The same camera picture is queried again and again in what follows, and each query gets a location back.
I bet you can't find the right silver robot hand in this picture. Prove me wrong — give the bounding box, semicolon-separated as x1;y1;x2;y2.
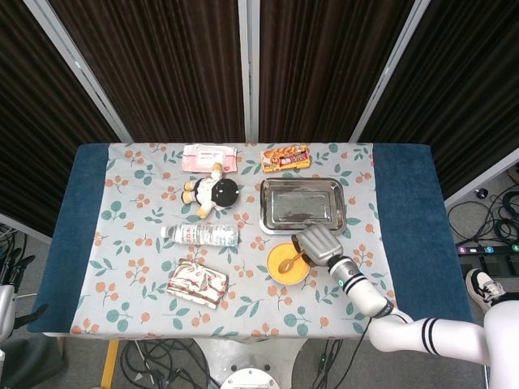
291;224;345;268

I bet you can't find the metal spoon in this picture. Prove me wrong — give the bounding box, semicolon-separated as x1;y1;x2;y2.
277;250;307;273

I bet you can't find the round white robot base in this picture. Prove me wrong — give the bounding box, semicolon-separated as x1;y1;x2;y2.
221;366;285;389

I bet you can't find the yellow bowl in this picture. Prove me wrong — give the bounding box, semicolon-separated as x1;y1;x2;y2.
266;241;312;286

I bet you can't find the rectangular steel tray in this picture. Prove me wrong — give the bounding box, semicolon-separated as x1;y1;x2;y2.
259;177;348;237

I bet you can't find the blue table cover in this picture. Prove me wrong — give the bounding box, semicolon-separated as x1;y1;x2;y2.
26;143;478;337

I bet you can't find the orange curry box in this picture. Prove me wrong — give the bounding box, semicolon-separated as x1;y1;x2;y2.
259;146;312;174

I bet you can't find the plush doll with black hair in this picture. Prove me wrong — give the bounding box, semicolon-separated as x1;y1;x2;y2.
181;162;241;220

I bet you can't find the clear plastic water bottle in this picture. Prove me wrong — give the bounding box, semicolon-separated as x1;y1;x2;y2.
159;223;240;247

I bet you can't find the gold foil snack bag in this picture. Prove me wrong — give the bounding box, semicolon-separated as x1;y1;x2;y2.
165;258;230;311

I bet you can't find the pink wet wipes pack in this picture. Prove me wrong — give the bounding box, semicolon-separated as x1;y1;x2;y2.
181;144;239;174

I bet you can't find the white and black sneaker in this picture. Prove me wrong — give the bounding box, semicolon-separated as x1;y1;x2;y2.
465;267;508;311

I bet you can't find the dark ribbed partition panel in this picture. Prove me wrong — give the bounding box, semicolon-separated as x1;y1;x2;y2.
238;0;431;143
24;0;260;143
350;0;519;203
0;0;133;240

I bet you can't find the floral print tablecloth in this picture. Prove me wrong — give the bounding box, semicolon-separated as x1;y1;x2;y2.
69;141;405;340

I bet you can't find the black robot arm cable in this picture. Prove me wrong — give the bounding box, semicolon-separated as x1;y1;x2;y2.
347;310;410;389

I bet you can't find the black cable with plug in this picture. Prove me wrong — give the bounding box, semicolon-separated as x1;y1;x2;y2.
314;339;345;389

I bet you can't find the black floor cable bundle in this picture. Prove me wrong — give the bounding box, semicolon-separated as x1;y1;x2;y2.
121;339;222;389
445;190;519;246

